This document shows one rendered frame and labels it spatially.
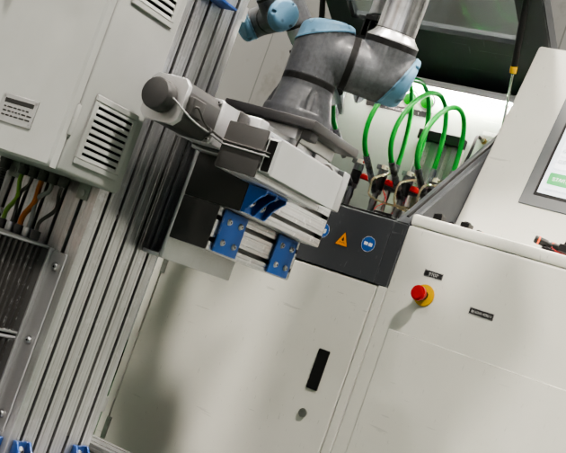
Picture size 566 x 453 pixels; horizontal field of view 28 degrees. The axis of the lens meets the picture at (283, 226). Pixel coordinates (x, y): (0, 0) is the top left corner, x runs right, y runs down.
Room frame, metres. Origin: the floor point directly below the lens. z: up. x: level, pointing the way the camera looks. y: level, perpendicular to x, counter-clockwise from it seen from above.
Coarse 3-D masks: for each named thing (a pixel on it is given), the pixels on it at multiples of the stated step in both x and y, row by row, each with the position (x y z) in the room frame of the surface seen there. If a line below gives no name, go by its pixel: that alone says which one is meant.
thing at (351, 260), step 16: (336, 224) 2.79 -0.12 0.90; (352, 224) 2.77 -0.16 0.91; (368, 224) 2.74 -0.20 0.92; (384, 224) 2.72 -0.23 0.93; (352, 240) 2.76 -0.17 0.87; (384, 240) 2.71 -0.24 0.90; (304, 256) 2.82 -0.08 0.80; (320, 256) 2.80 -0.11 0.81; (336, 256) 2.77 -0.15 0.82; (352, 256) 2.75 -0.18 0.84; (368, 256) 2.72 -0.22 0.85; (352, 272) 2.74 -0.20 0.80; (368, 272) 2.72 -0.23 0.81
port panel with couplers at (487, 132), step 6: (486, 126) 3.21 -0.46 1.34; (492, 126) 3.20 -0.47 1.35; (498, 126) 3.19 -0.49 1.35; (480, 132) 3.22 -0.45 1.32; (486, 132) 3.21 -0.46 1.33; (492, 132) 3.20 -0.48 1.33; (498, 132) 3.19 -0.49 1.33; (486, 138) 3.20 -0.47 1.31; (480, 144) 3.21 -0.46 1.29; (474, 150) 3.22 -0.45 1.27
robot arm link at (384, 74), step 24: (408, 0) 2.30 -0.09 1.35; (384, 24) 2.33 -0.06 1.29; (408, 24) 2.31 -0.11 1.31; (360, 48) 2.32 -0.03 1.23; (384, 48) 2.31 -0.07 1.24; (408, 48) 2.32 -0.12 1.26; (360, 72) 2.32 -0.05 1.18; (384, 72) 2.32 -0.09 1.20; (408, 72) 2.32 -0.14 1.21; (360, 96) 2.37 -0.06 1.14; (384, 96) 2.34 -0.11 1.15
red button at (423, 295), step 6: (414, 288) 2.60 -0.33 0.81; (420, 288) 2.59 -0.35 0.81; (426, 288) 2.62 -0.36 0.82; (414, 294) 2.59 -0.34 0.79; (420, 294) 2.59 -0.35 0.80; (426, 294) 2.59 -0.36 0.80; (432, 294) 2.61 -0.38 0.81; (420, 300) 2.60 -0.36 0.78; (426, 300) 2.62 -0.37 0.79; (432, 300) 2.61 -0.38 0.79
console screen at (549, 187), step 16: (560, 112) 2.86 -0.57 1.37; (560, 128) 2.84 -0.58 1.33; (544, 144) 2.84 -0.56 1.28; (560, 144) 2.82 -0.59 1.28; (544, 160) 2.82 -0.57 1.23; (560, 160) 2.80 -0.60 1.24; (544, 176) 2.80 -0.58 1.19; (560, 176) 2.78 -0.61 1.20; (528, 192) 2.80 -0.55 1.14; (544, 192) 2.78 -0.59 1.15; (560, 192) 2.76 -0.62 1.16; (544, 208) 2.77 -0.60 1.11; (560, 208) 2.75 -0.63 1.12
